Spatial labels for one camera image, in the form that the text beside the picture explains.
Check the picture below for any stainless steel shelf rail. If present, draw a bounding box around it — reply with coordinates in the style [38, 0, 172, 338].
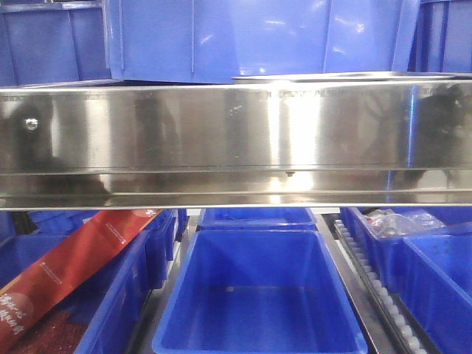
[1, 80, 471, 210]

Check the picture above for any blue bin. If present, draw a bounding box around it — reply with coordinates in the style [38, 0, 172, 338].
[152, 230, 368, 353]
[1, 1, 111, 87]
[400, 232, 471, 353]
[415, 1, 471, 73]
[1, 210, 174, 353]
[340, 206, 471, 292]
[198, 207, 317, 230]
[103, 1, 420, 83]

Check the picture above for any lower left blue bin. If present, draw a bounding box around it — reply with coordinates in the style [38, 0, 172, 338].
[1, 210, 174, 353]

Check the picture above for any lower right rear blue bin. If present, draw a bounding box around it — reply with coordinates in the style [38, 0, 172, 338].
[340, 206, 471, 292]

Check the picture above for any silver metal tray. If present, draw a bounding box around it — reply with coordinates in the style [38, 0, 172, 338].
[232, 71, 471, 83]

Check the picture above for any upper centre blue bin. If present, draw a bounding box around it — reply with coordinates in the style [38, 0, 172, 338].
[103, 1, 420, 83]

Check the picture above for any lower centre front blue bin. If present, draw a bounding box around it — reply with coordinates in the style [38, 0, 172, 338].
[152, 230, 368, 353]

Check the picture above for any upper right blue bin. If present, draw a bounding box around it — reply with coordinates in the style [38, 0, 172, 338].
[415, 1, 471, 73]

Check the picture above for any upper left blue bin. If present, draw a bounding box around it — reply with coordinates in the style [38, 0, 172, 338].
[1, 1, 111, 87]

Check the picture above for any red cardboard package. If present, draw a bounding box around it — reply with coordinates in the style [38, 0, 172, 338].
[1, 209, 162, 353]

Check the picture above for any lower right front blue bin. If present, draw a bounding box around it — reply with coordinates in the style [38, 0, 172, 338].
[400, 232, 471, 353]

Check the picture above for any lower centre rear blue bin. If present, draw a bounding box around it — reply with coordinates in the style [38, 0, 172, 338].
[198, 207, 317, 230]

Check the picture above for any clear plastic bag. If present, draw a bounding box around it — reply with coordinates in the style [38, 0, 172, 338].
[365, 209, 445, 238]

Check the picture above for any white roller conveyor track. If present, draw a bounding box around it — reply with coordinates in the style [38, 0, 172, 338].
[333, 219, 431, 353]

